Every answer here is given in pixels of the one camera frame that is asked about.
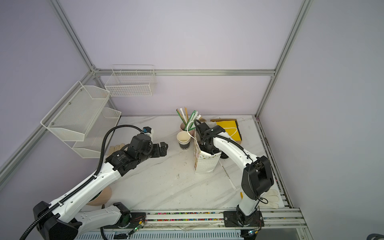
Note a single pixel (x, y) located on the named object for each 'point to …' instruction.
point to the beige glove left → (115, 148)
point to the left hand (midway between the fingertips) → (159, 147)
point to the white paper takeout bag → (204, 162)
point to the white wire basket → (131, 80)
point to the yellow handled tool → (241, 195)
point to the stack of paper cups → (183, 138)
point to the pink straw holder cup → (192, 132)
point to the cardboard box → (218, 120)
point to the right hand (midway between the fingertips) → (203, 156)
